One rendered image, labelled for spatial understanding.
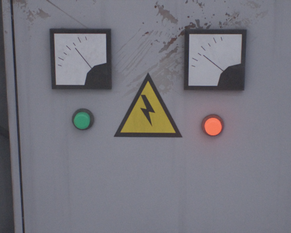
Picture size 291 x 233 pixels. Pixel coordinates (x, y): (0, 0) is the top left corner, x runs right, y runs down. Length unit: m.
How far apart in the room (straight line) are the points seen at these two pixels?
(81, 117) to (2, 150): 0.31
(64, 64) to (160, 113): 0.14
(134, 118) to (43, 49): 0.15
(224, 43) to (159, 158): 0.18
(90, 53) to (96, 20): 0.04
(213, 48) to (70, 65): 0.19
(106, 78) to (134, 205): 0.19
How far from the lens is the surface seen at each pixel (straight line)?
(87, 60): 0.79
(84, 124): 0.80
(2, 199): 1.10
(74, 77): 0.80
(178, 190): 0.84
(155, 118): 0.81
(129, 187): 0.84
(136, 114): 0.81
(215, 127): 0.80
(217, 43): 0.78
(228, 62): 0.79
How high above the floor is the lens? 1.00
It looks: 14 degrees down
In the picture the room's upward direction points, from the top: straight up
